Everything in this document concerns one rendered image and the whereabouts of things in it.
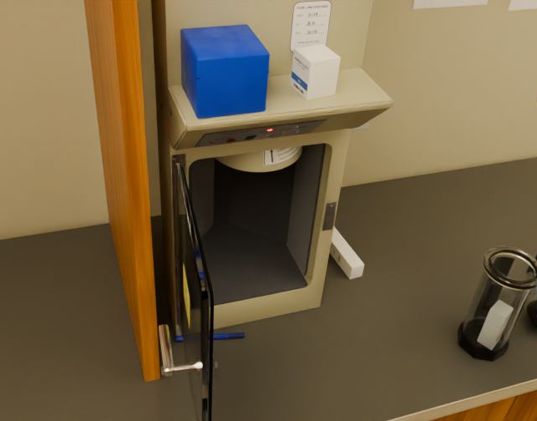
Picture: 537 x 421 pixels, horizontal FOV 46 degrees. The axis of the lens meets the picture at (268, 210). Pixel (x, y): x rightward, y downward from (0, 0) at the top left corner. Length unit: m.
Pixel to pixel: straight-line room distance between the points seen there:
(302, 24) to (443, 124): 0.93
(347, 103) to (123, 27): 0.34
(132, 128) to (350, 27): 0.38
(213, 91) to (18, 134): 0.71
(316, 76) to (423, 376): 0.67
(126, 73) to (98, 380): 0.65
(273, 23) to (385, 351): 0.71
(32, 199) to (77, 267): 0.21
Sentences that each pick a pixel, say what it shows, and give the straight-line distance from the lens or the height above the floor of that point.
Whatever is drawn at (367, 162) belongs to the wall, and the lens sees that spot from 1.78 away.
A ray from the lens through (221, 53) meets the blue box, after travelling 0.85.
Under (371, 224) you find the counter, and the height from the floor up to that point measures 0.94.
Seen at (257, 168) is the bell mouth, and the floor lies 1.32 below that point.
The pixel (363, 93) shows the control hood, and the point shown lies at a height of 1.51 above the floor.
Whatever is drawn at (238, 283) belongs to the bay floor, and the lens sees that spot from 1.32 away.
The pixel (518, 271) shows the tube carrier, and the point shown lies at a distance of 1.34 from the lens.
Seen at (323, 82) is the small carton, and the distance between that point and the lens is 0.94.
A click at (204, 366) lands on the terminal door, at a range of 0.88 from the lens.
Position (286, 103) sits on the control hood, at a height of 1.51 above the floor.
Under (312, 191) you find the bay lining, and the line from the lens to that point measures 1.22.
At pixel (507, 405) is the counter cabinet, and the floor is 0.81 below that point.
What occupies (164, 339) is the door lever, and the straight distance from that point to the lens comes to 0.97.
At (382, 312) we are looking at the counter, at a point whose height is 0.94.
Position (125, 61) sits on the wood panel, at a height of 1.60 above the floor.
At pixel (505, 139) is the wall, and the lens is 2.03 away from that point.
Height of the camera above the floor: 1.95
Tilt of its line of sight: 38 degrees down
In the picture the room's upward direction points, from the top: 5 degrees clockwise
